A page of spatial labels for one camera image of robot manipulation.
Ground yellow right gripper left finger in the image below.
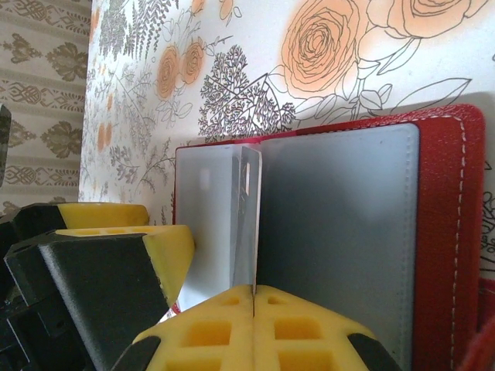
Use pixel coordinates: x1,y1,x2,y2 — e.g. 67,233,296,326
111,284,255,371

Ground red leather card holder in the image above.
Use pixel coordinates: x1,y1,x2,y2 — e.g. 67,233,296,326
169,103,495,371

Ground floral table cover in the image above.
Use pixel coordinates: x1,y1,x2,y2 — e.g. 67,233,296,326
79,0,495,279

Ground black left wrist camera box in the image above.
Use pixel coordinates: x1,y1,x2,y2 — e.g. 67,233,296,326
0,104,12,186

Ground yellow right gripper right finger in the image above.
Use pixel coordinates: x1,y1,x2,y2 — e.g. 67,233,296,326
254,285,403,371

